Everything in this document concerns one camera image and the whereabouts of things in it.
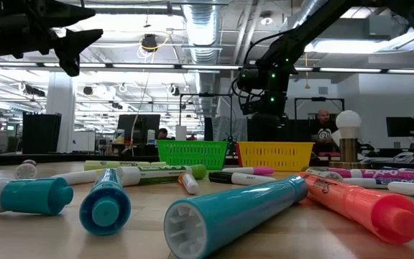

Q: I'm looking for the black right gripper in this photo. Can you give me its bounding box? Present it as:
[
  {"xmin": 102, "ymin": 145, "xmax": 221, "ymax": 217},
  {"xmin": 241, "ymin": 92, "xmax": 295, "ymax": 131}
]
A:
[{"xmin": 248, "ymin": 114, "xmax": 290, "ymax": 142}]

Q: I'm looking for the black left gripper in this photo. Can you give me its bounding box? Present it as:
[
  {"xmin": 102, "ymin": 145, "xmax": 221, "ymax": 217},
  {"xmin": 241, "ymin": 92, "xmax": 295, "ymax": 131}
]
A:
[{"xmin": 0, "ymin": 0, "xmax": 104, "ymax": 78}]

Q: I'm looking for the pink cap white marker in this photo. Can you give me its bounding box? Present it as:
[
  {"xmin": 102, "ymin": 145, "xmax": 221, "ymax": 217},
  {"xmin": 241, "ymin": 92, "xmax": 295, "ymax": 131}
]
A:
[{"xmin": 222, "ymin": 166, "xmax": 276, "ymax": 176}]

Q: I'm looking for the black cap white marker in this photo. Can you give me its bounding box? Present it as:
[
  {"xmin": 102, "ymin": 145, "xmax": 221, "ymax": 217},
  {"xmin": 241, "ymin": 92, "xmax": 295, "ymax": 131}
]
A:
[{"xmin": 208, "ymin": 171, "xmax": 277, "ymax": 186}]

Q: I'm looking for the teal highlighter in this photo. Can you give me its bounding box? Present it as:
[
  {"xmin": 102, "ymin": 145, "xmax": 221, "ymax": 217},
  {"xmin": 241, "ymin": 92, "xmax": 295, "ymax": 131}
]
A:
[
  {"xmin": 79, "ymin": 168, "xmax": 132, "ymax": 237},
  {"xmin": 163, "ymin": 175, "xmax": 308, "ymax": 259}
]

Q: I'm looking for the orange cap white marker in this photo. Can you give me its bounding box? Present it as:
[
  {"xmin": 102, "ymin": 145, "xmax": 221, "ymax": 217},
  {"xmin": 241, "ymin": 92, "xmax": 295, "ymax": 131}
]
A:
[{"xmin": 177, "ymin": 172, "xmax": 201, "ymax": 196}]

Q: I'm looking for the orange highlighter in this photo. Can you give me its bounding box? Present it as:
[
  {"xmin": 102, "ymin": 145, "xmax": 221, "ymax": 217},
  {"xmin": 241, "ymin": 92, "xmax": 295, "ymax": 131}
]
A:
[{"xmin": 298, "ymin": 171, "xmax": 414, "ymax": 245}]

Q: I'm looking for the thin purple marker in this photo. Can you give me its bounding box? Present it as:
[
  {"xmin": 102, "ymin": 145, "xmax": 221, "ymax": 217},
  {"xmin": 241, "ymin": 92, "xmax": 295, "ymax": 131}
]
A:
[{"xmin": 341, "ymin": 177, "xmax": 414, "ymax": 190}]

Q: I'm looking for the yellow-green highlighter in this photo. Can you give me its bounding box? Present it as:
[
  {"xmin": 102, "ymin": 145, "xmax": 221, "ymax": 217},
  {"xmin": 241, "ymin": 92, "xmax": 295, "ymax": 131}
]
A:
[{"xmin": 83, "ymin": 160, "xmax": 167, "ymax": 172}]

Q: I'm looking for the yellow plastic basket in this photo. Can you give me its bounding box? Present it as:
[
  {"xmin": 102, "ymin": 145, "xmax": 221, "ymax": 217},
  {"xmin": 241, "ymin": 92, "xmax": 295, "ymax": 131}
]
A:
[{"xmin": 236, "ymin": 141, "xmax": 315, "ymax": 172}]

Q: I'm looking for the black ceiling device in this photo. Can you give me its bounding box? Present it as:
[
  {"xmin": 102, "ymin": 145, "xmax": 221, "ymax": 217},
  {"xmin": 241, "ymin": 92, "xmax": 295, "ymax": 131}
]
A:
[{"xmin": 140, "ymin": 33, "xmax": 160, "ymax": 53}]

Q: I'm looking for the white bulb brass lamp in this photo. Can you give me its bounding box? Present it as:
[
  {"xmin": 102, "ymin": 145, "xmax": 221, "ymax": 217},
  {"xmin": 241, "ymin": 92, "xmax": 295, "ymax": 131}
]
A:
[{"xmin": 328, "ymin": 109, "xmax": 369, "ymax": 170}]

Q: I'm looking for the green plastic basket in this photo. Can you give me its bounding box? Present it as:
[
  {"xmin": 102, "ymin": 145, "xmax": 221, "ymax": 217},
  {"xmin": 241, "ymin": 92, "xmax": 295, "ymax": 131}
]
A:
[{"xmin": 155, "ymin": 140, "xmax": 229, "ymax": 171}]

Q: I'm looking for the black partition panel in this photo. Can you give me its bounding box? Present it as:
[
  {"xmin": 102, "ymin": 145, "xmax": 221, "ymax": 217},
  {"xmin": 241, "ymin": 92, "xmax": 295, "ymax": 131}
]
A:
[{"xmin": 22, "ymin": 112, "xmax": 63, "ymax": 155}]

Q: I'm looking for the large black screen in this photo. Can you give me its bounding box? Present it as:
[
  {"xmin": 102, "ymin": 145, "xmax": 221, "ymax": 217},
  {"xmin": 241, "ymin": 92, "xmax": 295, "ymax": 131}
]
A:
[{"xmin": 116, "ymin": 114, "xmax": 161, "ymax": 145}]

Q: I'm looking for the light green Expo marker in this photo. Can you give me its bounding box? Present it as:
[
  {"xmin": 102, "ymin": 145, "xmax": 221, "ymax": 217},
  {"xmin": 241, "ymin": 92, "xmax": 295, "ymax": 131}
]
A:
[{"xmin": 116, "ymin": 164, "xmax": 207, "ymax": 187}]

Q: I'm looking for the blue Expo marker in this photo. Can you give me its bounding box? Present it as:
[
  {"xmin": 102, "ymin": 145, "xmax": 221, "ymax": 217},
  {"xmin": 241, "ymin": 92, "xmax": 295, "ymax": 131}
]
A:
[{"xmin": 377, "ymin": 165, "xmax": 414, "ymax": 171}]

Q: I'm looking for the red Expo marker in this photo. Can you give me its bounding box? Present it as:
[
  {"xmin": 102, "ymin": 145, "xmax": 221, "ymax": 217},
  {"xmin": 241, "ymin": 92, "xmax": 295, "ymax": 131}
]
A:
[
  {"xmin": 327, "ymin": 168, "xmax": 414, "ymax": 181},
  {"xmin": 14, "ymin": 159, "xmax": 38, "ymax": 180}
]

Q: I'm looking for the black computer monitor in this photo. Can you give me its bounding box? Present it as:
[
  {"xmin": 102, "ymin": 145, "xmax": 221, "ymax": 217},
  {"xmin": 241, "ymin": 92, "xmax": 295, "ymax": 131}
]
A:
[{"xmin": 385, "ymin": 117, "xmax": 414, "ymax": 138}]

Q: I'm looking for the teal Expo marker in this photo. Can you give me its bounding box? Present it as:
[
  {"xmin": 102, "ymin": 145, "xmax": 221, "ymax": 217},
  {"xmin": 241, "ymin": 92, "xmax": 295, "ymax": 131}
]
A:
[{"xmin": 0, "ymin": 176, "xmax": 74, "ymax": 216}]

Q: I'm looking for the black gantry frame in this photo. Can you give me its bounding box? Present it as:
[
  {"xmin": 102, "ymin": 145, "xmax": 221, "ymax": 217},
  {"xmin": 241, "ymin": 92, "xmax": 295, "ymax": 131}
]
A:
[{"xmin": 294, "ymin": 96, "xmax": 346, "ymax": 122}]

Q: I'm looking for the black aluminium table frame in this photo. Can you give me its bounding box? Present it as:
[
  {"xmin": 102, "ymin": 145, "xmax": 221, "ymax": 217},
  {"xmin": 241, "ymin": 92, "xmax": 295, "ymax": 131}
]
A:
[{"xmin": 0, "ymin": 150, "xmax": 414, "ymax": 171}]

